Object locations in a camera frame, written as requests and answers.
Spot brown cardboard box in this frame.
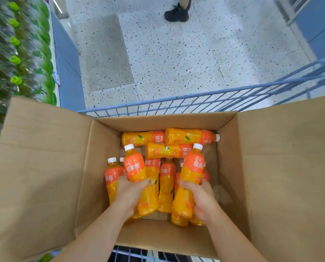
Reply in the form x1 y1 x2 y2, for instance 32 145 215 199
0 95 325 262

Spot person's right hand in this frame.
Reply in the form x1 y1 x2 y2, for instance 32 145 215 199
180 178 220 224

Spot orange juice bottles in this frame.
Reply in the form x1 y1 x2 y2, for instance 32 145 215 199
104 127 221 227

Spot blue base display rack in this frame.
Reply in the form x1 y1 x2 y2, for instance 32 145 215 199
274 0 325 60

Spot person's left forearm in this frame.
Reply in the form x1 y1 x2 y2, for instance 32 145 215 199
50 200 133 262

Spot person's left hand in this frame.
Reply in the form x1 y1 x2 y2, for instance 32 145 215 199
114 174 150 220

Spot person's right forearm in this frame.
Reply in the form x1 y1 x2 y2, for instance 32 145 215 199
206 207 266 262

